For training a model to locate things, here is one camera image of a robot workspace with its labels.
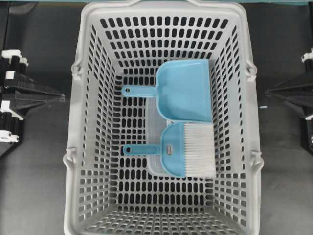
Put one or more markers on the grey plastic shopping basket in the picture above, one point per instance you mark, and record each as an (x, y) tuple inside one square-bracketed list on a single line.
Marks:
[(124, 43)]

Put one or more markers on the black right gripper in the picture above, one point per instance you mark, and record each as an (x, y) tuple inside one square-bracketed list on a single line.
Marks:
[(297, 94)]

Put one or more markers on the blue plastic dustpan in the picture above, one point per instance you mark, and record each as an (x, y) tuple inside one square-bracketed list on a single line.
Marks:
[(182, 91)]

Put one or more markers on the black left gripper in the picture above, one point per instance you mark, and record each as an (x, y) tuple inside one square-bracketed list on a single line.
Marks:
[(13, 103)]

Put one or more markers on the blue hand brush white bristles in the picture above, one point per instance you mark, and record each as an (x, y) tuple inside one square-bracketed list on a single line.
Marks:
[(185, 150)]

